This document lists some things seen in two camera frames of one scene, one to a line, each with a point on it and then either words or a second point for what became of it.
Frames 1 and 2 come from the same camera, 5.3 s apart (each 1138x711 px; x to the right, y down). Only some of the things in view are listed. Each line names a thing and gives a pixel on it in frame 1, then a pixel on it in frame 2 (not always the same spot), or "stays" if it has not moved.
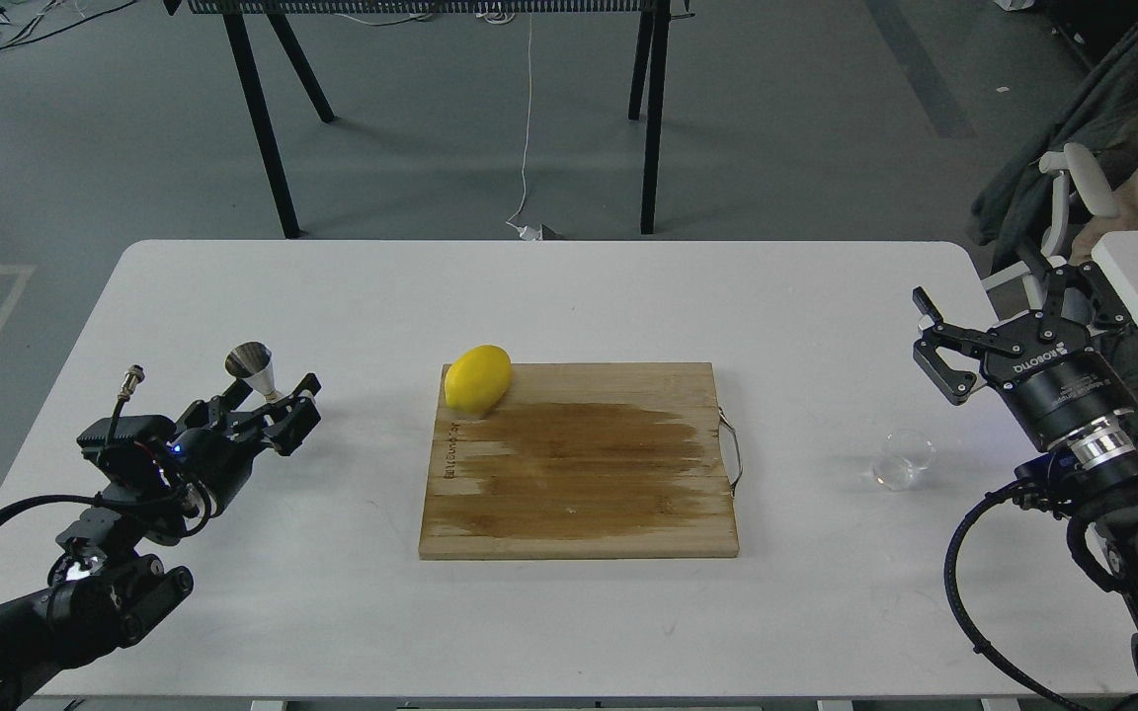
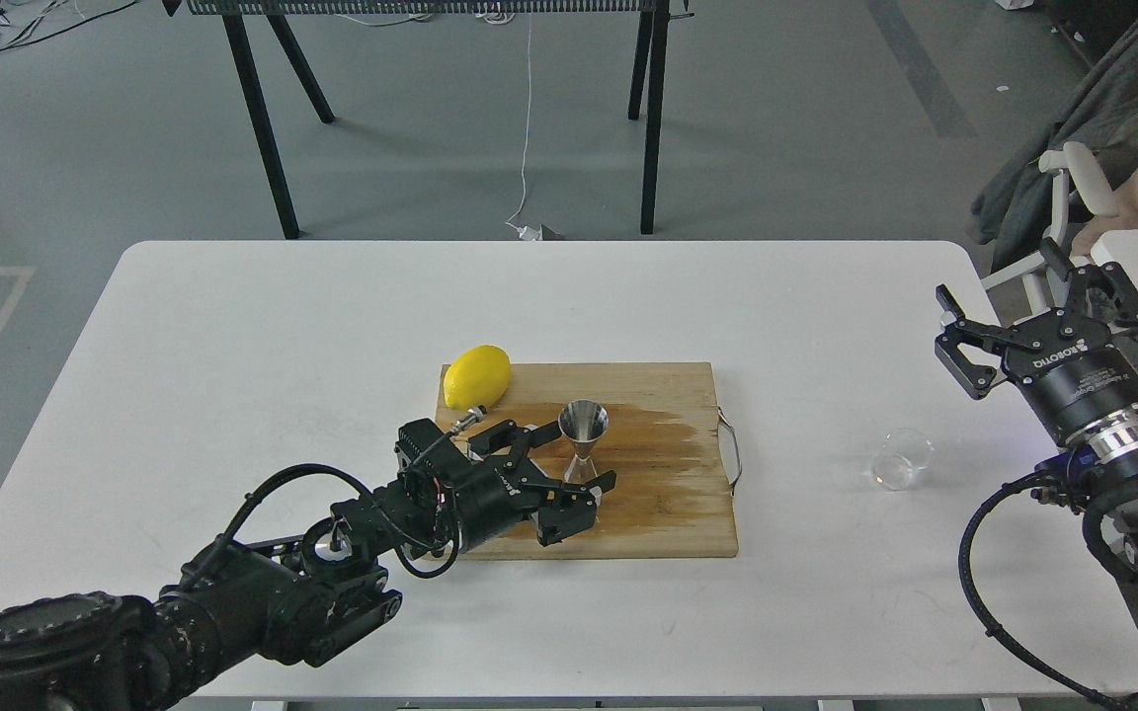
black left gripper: (198, 465) -> (483, 495)
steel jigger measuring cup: (254, 361) -> (582, 422)
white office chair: (1071, 161) stays
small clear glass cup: (906, 453) stays
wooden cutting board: (620, 460) stays
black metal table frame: (284, 22) stays
